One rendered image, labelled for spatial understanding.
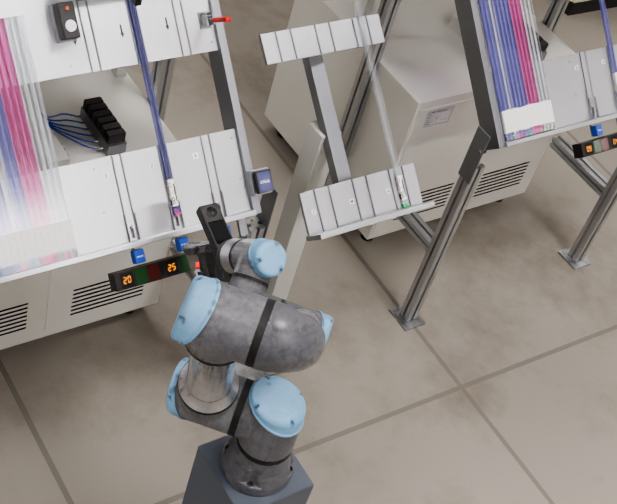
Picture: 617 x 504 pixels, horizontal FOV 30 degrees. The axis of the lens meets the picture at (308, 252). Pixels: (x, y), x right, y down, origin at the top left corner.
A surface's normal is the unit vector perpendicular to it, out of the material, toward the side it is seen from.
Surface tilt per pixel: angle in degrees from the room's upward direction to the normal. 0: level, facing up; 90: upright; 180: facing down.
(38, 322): 90
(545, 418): 0
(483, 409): 0
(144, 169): 46
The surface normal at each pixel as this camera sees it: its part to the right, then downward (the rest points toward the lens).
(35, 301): 0.53, 0.68
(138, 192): 0.54, 0.02
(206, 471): -0.83, 0.23
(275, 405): 0.35, -0.64
